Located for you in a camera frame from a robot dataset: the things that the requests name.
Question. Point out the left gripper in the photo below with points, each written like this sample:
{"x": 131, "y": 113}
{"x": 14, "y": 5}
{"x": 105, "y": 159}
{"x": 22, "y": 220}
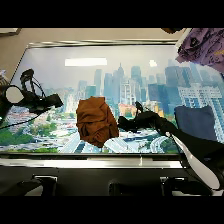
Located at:
{"x": 48, "y": 101}

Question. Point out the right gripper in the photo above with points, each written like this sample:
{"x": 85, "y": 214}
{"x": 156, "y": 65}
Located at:
{"x": 143, "y": 120}

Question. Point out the brown garment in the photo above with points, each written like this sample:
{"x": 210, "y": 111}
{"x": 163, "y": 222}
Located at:
{"x": 96, "y": 121}

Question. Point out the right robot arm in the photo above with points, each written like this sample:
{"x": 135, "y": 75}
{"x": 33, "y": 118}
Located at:
{"x": 196, "y": 150}

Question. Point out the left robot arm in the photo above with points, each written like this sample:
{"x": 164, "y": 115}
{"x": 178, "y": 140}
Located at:
{"x": 13, "y": 95}

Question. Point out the dark blue garment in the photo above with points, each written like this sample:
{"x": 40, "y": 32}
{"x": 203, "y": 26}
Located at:
{"x": 196, "y": 121}

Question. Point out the silver frame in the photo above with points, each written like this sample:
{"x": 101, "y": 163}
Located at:
{"x": 90, "y": 163}

